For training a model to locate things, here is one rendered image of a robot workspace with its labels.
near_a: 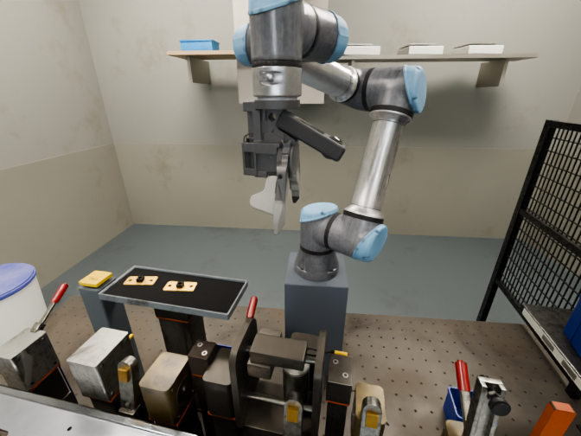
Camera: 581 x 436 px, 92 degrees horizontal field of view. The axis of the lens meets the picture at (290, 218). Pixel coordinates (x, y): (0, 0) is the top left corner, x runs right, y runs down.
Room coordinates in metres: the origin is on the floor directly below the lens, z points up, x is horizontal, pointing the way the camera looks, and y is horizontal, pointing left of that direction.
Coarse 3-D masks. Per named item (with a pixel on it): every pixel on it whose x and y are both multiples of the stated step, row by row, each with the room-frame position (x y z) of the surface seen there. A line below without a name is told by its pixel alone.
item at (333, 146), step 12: (288, 120) 0.45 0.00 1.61; (300, 120) 0.45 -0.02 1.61; (288, 132) 0.45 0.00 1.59; (300, 132) 0.44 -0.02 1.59; (312, 132) 0.44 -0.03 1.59; (324, 132) 0.47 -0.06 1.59; (312, 144) 0.44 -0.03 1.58; (324, 144) 0.43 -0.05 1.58; (336, 144) 0.43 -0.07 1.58; (324, 156) 0.44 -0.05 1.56; (336, 156) 0.43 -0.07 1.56
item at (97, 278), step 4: (92, 272) 0.70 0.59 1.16; (96, 272) 0.70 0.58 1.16; (100, 272) 0.70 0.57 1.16; (104, 272) 0.70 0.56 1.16; (108, 272) 0.70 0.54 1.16; (88, 276) 0.68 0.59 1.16; (92, 276) 0.68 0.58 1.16; (96, 276) 0.68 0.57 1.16; (100, 276) 0.68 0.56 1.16; (104, 276) 0.68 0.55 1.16; (108, 276) 0.69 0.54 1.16; (80, 280) 0.66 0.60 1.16; (84, 280) 0.66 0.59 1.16; (88, 280) 0.66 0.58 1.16; (92, 280) 0.66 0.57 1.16; (96, 280) 0.66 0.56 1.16; (100, 280) 0.66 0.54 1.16; (104, 280) 0.67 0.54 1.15; (80, 284) 0.65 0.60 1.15; (84, 284) 0.65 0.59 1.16; (88, 284) 0.65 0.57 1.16; (92, 284) 0.65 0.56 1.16; (96, 284) 0.65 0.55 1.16; (100, 284) 0.66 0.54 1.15
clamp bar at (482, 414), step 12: (480, 384) 0.31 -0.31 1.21; (492, 384) 0.31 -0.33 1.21; (480, 396) 0.30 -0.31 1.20; (492, 396) 0.29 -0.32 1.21; (504, 396) 0.30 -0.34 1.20; (480, 408) 0.30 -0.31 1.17; (492, 408) 0.28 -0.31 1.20; (504, 408) 0.27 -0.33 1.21; (468, 420) 0.31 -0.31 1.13; (480, 420) 0.30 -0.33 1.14; (492, 420) 0.29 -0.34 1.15; (468, 432) 0.30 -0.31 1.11; (480, 432) 0.29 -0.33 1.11; (492, 432) 0.29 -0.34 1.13
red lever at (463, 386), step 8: (456, 368) 0.40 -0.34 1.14; (464, 368) 0.39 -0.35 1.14; (456, 376) 0.39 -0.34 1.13; (464, 376) 0.38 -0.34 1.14; (464, 384) 0.37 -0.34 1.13; (464, 392) 0.36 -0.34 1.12; (464, 400) 0.35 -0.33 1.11; (464, 408) 0.34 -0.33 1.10; (464, 416) 0.33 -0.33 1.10; (464, 424) 0.32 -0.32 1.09
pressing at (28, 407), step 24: (0, 384) 0.46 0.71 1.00; (0, 408) 0.40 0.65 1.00; (24, 408) 0.40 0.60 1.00; (48, 408) 0.40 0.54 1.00; (72, 408) 0.40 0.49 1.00; (24, 432) 0.36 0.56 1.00; (48, 432) 0.36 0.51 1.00; (72, 432) 0.36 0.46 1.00; (96, 432) 0.36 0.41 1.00; (120, 432) 0.36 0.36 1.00; (144, 432) 0.36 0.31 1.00; (168, 432) 0.35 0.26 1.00
